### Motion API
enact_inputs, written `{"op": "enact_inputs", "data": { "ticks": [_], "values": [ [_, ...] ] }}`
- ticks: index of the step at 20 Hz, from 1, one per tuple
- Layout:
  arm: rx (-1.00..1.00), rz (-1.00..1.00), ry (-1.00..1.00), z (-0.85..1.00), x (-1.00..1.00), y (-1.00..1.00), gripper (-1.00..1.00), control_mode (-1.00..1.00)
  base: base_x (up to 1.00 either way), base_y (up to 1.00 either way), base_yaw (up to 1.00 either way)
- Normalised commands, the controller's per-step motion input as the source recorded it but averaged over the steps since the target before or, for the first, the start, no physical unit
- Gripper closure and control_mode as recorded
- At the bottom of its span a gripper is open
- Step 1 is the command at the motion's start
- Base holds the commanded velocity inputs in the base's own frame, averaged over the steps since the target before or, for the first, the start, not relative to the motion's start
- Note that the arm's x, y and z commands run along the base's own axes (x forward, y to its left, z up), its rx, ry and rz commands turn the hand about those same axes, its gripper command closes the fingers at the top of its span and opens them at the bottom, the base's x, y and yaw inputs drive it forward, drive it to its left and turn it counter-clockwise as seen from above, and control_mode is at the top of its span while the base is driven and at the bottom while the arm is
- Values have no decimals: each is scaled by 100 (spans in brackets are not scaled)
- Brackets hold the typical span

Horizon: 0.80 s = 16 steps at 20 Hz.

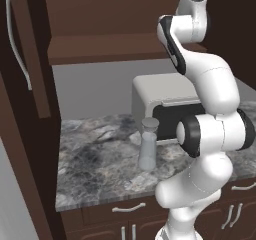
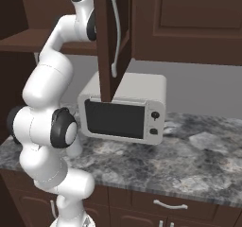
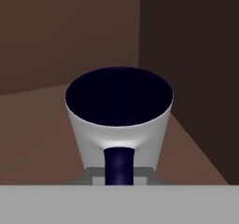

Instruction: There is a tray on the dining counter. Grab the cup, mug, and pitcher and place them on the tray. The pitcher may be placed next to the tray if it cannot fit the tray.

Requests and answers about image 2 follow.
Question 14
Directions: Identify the white curved cupboard door handle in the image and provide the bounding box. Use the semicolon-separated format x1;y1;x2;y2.
108;0;123;79

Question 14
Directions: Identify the brown base cupboard door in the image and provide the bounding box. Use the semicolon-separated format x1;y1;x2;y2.
109;206;167;227
165;217;242;227
9;188;111;227

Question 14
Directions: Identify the white drawer handle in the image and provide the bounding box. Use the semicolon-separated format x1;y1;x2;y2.
152;199;189;211

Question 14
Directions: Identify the open brown cupboard door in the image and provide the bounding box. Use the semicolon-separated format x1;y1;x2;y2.
93;0;133;103

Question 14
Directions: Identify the white toaster oven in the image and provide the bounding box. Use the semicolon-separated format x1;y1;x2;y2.
77;71;167;147

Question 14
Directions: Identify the narrow brown drawer front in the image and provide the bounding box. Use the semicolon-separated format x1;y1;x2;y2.
108;186;133;210

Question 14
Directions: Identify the closed brown cupboard door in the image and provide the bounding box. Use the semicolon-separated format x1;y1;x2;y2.
131;0;242;67

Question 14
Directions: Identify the brown open cupboard shelf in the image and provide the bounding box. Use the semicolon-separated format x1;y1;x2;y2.
0;0;98;57

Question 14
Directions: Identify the wide brown drawer front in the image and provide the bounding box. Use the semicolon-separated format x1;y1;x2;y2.
131;190;219;221

